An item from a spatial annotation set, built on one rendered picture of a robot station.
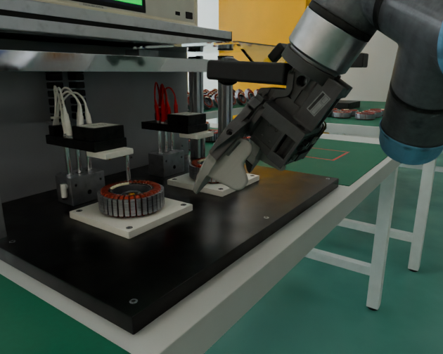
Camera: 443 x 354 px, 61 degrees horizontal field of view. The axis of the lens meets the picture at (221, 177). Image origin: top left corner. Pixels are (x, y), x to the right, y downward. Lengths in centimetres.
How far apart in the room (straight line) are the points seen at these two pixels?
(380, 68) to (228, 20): 233
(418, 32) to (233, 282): 34
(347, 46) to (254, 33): 412
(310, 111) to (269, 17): 403
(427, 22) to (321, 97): 13
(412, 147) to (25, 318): 47
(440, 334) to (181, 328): 151
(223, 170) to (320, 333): 129
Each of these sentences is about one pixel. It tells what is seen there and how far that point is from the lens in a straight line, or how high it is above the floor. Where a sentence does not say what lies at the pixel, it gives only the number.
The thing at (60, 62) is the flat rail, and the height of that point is 103.
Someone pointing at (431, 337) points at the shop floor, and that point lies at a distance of 181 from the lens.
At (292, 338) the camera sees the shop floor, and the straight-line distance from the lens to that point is 163.
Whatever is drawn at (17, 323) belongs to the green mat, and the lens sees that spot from 48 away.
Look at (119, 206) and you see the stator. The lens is 62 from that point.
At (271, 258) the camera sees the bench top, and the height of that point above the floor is 75.
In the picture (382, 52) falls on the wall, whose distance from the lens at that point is 589.
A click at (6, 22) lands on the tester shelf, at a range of 66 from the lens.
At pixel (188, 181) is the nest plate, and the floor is 78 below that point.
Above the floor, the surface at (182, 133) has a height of 88.
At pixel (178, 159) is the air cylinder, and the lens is 93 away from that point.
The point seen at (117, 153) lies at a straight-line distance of 66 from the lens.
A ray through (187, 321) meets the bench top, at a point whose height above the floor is 75.
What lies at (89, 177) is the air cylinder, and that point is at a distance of 76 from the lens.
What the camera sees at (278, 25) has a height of 150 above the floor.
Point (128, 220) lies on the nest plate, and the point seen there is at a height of 78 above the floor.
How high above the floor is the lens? 101
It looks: 16 degrees down
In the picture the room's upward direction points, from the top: straight up
